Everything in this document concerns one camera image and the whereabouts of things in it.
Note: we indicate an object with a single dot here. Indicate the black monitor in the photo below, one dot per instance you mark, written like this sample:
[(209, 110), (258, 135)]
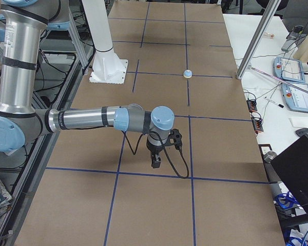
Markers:
[(292, 168)]

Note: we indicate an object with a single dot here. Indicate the black marker pen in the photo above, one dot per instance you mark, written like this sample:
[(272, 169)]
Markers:
[(273, 102)]

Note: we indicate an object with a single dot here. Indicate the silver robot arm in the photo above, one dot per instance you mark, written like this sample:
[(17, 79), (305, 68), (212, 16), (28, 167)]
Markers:
[(21, 123)]

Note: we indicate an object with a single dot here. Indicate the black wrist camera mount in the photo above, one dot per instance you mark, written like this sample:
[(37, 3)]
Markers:
[(174, 139)]

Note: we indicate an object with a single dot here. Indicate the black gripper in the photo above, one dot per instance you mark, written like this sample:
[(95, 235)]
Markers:
[(153, 148)]

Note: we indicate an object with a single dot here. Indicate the lower teach pendant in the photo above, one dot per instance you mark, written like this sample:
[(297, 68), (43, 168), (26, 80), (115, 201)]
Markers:
[(295, 99)]

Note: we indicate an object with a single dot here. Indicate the silver metal cylinder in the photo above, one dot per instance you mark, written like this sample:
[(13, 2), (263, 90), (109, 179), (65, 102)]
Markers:
[(269, 156)]

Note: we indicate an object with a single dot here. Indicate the upper orange connector block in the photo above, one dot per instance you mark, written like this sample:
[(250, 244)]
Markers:
[(252, 105)]

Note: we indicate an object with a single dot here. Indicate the white camera pedestal column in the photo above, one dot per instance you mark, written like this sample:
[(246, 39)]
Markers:
[(107, 67)]

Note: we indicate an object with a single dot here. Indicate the aluminium frame post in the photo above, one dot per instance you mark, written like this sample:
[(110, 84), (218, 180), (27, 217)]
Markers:
[(261, 28)]

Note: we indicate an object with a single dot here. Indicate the blue white call bell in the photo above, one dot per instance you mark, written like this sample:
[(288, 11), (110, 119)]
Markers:
[(187, 73)]

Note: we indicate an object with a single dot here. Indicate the upper teach pendant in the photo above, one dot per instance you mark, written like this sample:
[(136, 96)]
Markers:
[(289, 69)]

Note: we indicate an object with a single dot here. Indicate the teach pendant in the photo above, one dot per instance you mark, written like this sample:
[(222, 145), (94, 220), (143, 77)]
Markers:
[(289, 69), (295, 99)]

